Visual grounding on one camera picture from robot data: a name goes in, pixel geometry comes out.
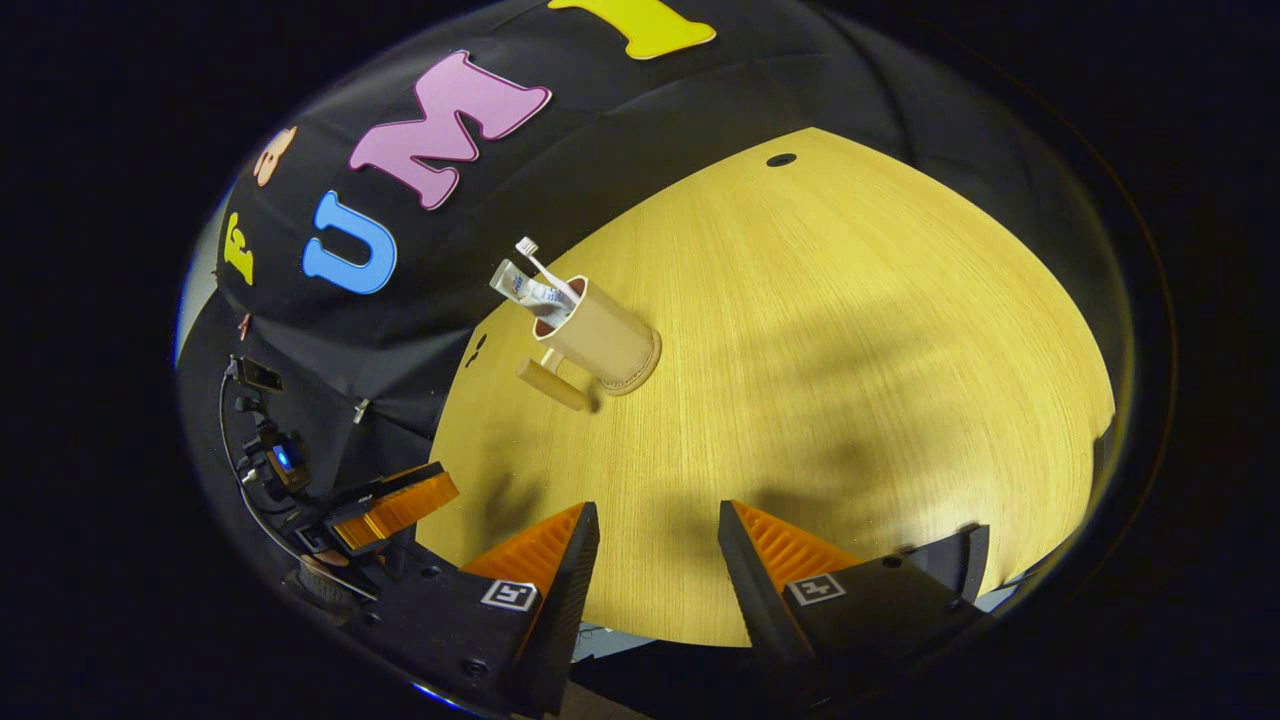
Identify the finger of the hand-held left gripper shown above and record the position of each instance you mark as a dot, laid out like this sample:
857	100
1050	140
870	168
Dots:
400	505

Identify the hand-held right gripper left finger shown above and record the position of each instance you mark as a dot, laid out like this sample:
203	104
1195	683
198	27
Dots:
560	620

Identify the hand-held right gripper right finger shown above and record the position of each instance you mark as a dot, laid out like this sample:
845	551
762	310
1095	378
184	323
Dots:
760	610

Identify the round cork coaster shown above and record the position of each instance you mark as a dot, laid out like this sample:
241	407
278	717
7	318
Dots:
632	388

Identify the white toothpaste tube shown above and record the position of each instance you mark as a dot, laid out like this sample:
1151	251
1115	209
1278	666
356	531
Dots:
525	288

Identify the white toothbrush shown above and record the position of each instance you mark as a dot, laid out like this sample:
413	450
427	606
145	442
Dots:
545	265

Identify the wooden desktop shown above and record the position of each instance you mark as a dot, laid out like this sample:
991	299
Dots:
850	350

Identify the metal clip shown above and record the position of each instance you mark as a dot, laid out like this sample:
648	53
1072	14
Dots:
360	409

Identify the black backdrop cloth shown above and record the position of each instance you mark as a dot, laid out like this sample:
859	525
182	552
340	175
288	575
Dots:
600	110

